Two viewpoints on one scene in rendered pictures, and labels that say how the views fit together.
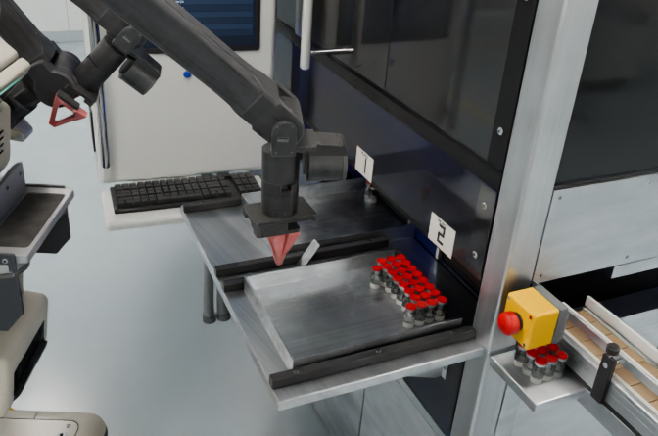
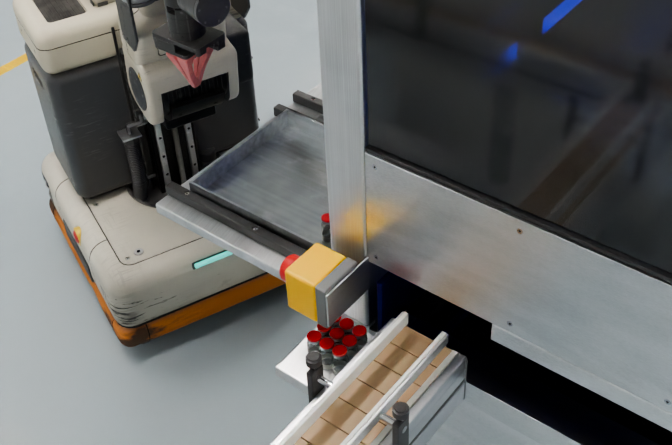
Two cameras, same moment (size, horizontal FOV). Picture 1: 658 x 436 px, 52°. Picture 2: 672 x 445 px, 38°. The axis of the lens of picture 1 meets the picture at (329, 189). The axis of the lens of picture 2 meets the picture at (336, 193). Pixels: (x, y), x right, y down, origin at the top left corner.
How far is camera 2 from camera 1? 1.38 m
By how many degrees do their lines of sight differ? 55
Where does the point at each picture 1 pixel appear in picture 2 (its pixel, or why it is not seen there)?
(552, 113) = (331, 46)
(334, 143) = not seen: outside the picture
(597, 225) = (444, 242)
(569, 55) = not seen: outside the picture
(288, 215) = (176, 38)
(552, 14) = not seen: outside the picture
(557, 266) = (397, 261)
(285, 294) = (305, 147)
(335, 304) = (319, 181)
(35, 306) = (215, 55)
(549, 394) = (300, 373)
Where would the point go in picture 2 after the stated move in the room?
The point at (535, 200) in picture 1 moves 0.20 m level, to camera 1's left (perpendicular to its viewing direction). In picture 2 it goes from (340, 149) to (277, 75)
